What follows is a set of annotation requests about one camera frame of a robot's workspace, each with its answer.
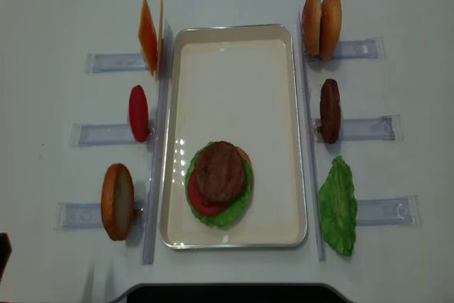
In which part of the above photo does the orange cheese slice front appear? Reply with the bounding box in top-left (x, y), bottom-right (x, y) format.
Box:
top-left (138, 0), bottom-right (157, 75)

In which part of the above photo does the orange cheese slice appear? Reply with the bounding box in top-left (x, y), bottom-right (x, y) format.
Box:
top-left (138, 0), bottom-right (157, 75)
top-left (155, 0), bottom-right (164, 79)

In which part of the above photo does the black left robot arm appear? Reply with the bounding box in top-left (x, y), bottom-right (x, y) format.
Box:
top-left (0, 233), bottom-right (12, 279)

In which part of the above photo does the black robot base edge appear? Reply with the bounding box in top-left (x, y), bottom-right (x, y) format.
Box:
top-left (127, 284), bottom-right (347, 303)

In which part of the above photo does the brown meat patty on stack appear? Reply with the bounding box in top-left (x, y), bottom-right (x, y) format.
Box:
top-left (194, 141), bottom-right (246, 205)

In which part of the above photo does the red tomato slice on stack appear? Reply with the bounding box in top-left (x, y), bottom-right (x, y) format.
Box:
top-left (187, 171), bottom-right (226, 216)

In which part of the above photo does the green lettuce leaf on stack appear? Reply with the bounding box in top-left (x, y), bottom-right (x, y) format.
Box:
top-left (185, 141), bottom-right (252, 227)

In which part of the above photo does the standing red tomato slice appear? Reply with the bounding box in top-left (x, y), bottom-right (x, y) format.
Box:
top-left (128, 85), bottom-right (150, 143)

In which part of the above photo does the standing brown meat patty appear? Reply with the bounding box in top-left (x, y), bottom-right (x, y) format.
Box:
top-left (320, 79), bottom-right (341, 144)

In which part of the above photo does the orange cheese slice rear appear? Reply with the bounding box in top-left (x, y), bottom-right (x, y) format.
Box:
top-left (155, 0), bottom-right (164, 79)

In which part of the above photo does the standing green lettuce leaf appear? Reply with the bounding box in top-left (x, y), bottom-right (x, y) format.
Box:
top-left (319, 155), bottom-right (358, 257)

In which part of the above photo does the clear tomato holder bar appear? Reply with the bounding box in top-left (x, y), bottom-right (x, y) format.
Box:
top-left (70, 123), bottom-right (138, 147)

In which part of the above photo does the clear cheese holder bar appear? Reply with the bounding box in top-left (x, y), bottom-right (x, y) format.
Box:
top-left (84, 53), bottom-right (148, 74)

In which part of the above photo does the clear lettuce holder bar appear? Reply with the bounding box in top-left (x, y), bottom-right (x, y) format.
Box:
top-left (357, 195), bottom-right (421, 226)

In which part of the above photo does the bottom bun slice on tray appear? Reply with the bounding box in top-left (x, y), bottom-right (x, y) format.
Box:
top-left (236, 146), bottom-right (254, 199)

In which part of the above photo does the white rectangular metal tray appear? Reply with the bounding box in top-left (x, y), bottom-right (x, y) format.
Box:
top-left (160, 24), bottom-right (307, 249)

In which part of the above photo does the standing bun slice left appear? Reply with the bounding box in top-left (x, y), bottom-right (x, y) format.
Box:
top-left (101, 163), bottom-right (134, 241)

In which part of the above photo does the standing bun top outer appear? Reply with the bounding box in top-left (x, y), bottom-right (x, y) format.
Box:
top-left (301, 0), bottom-right (321, 56)

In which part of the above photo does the standing bun top inner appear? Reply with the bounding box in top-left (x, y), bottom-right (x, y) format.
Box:
top-left (319, 0), bottom-right (342, 61)

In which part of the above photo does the clear patty holder bar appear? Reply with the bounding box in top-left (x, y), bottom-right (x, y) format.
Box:
top-left (336, 115), bottom-right (404, 141)

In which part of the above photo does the clear right bun holder bar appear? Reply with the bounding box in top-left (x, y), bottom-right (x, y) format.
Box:
top-left (304, 35), bottom-right (387, 62)

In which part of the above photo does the clear bun holder bar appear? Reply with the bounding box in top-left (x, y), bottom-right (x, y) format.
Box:
top-left (55, 200), bottom-right (145, 232)
top-left (304, 35), bottom-right (387, 62)

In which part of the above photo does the clear left bun holder bar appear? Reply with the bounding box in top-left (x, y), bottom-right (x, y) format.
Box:
top-left (55, 200), bottom-right (145, 232)

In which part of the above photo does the left clear acrylic rail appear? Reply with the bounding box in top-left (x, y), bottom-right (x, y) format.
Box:
top-left (142, 20), bottom-right (173, 265)

